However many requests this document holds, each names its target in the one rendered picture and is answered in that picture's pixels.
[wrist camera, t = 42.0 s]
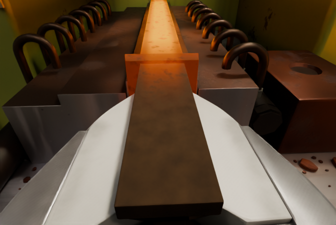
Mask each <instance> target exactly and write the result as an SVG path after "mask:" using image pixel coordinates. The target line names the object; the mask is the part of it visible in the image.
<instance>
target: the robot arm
mask: <svg viewBox="0 0 336 225"><path fill-rule="evenodd" d="M134 95H135V94H133V95H131V96H129V97H128V98H126V99H125V100H123V101H122V102H120V103H118V104H117V105H115V106H114V107H112V108H111V109H109V110H108V111H107V112H106V113H104V114H103V115H102V116H101V117H99V118H98V119H97V120H96V121H95V122H94V123H93V124H92V125H91V126H90V127H89V128H88V129H87V130H86V131H78V132H77V133H76V134H75V135H74V136H73V137H72V138H71V140H70V141H69V142H68V143H67V144H66V145H65V146H64V147H63V148H62V149H61V150H60V151H59V152H58V153H57V154H56V155H55V156H54V157H53V158H52V159H51V160H50V161H49V162H48V163H47V164H46V165H45V166H44V167H43V168H42V169H41V170H40V171H39V172H38V173H37V174H36V175H35V176H34V177H33V178H32V179H31V180H30V181H29V182H28V183H27V184H26V185H25V186H24V187H23V188H22V189H21V190H20V191H19V192H18V193H17V194H16V195H15V196H14V198H13V199H12V200H11V201H10V202H9V203H8V205H7V206H6V207H5V208H4V209H3V211H2V212H1V213H0V225H140V224H141V223H143V222H144V221H140V220H133V219H117V215H116V211H115V207H114V204H115V199H116V193H117V188H118V182H119V177H120V171H121V166H122V160H123V155H124V150H125V144H126V139H127V133H128V128H129V122H130V117H131V111H132V106H133V100H134ZM193 96H194V100H195V103H196V106H197V110H198V113H199V117H200V120H201V124H202V127H203V131H204V134H205V138H206V141H207V145H208V148H209V152H210V155H211V159H212V162H213V166H214V169H215V173H216V176H217V180H218V183H219V187H220V190H221V193H222V197H223V200H224V203H223V207H222V211H221V214H219V215H209V216H204V217H200V218H196V219H193V220H195V221H196V222H198V223H199V224H201V225H336V208H335V207H334V206H333V205H332V203H331V202H330V201H329V200H328V199H327V198H326V197H325V196H324V194H323V193H322V192H321V191H320V190H319V189H318V188H317V187H316V186H315V185H314V184H313V183H312V182H311V181H310V180H309V179H308V178H307V177H306V176H305V175H303V174H302V173H301V172H300V171H299V170H298V169H297V168H296V167H294V166H293V165H292V164H291V163H290V162H289V161H288V160H287V159H285V158H284V157H283V156H282V155H281V154H280V153H279V152H277V151H276V150H275V149H274V148H273V147H272V146H271V145H270V144H268V143H267V142H266V141H265V140H264V139H263V138H262V137H260V136H259V135H258V134H257V133H256V132H255V131H254V130H253V129H251V128H250V127H249V126H241V125H240V124H239V123H238V122H236V121H235V120H234V119H233V118H232V117H231V116H230V115H228V114H227V113H226V112H224V111H223V110H222V109H220V108H219V107H217V106H216V105H214V104H212V103H211V102H209V101H207V100H205V99H204V98H202V97H200V96H198V95H196V94H195V93H193Z"/></svg>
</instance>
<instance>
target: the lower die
mask: <svg viewBox="0 0 336 225"><path fill-rule="evenodd" d="M150 4H151V3H150V2H148V3H147V7H127V8H126V9H125V10H124V11H112V12H111V14H112V16H108V13H107V20H103V18H102V19H101V22H102V26H98V24H97V23H96V24H95V25H94V26H95V33H91V32H90V29H89V30H88V31H87V32H86V37H87V41H81V38H79V39H78V40H77V41H76V42H75V43H74V44H75V48H76V52H75V53H70V52H69V48H68V49H66V50H65V51H64V52H63V53H62V54H61V55H60V56H59V60H60V64H61V68H58V69H53V66H52V63H51V64H49V65H48V66H47V67H46V68H45V69H44V70H43V71H41V72H40V73H39V74H38V75H37V76H36V77H35V78H34V79H32V80H31V81H30V82H29V83H28V84H27V85H26V86H24V87H23V88H22V89H21V90H20V91H19V92H18V93H16V94H15V95H14V96H13V97H12V98H11V99H10V100H9V101H7V102H6V103H5V104H4V105H3V106H2V109H3V111H4V113H5V115H6V117H7V118H8V120H9V122H10V124H11V126H12V128H13V130H14V131H15V133H16V135H17V137H18V139H19V141H20V143H21V144H22V146H23V148H24V150H25V152H26V154H27V156H28V157H29V159H30V161H31V163H48V162H49V161H50V160H51V159H52V158H53V157H54V156H55V155H56V154H57V153H58V152H59V151H60V150H61V149H62V148H63V147H64V146H65V145H66V144H67V143H68V142H69V141H70V140H71V139H72V137H73V136H74V135H75V134H76V133H77V132H78V131H86V130H87V129H88V128H89V127H90V126H91V125H92V124H93V123H94V122H95V121H96V120H97V119H98V118H99V117H101V116H102V115H103V114H104V113H106V112H107V111H108V110H110V109H111V108H112V107H114V106H116V105H117V104H119V103H120V102H122V101H123V100H125V99H127V98H128V97H129V89H128V81H127V72H126V64H125V54H140V53H141V48H142V43H143V38H144V33H145V28H146V23H147V18H148V13H149V9H150ZM167 4H168V7H169V10H170V14H171V17H172V20H173V24H174V27H175V30H176V34H177V37H178V40H179V43H180V47H181V50H182V53H183V54H185V53H198V59H199V61H198V73H197V84H196V95H198V96H200V97H201V98H203V99H205V100H207V101H209V102H210V103H212V104H214V105H215V106H217V107H219V108H220V109H221V110H223V111H224V112H226V113H227V114H228V115H229V116H231V117H232V118H233V119H234V120H235V121H236V122H237V123H239V124H240V125H241V126H249V123H250V119H251V116H252V112H253V109H254V105H255V102H256V98H257V94H258V91H259V87H258V86H257V85H256V84H255V82H254V81H253V80H252V79H251V78H250V77H249V76H248V74H247V73H246V72H245V71H244V70H243V69H242V67H241V66H240V65H239V64H238V63H237V62H236V60H235V59H234V61H233V62H232V65H231V69H228V70H227V69H222V63H223V60H224V57H225V56H226V54H227V53H228V51H227V50H226V49H225V48H224V47H223V45H222V44H221V43H220V44H219V46H218V51H210V47H211V43H212V41H213V39H214V38H215V36H214V35H213V34H212V33H211V32H210V33H209V36H208V39H203V38H202V35H203V31H204V29H205V27H206V26H205V24H204V23H203V25H202V29H196V27H197V22H198V20H199V17H197V20H196V22H192V17H188V14H189V13H188V12H185V10H186V6H171V5H170V3H169V2H168V3H167Z"/></svg>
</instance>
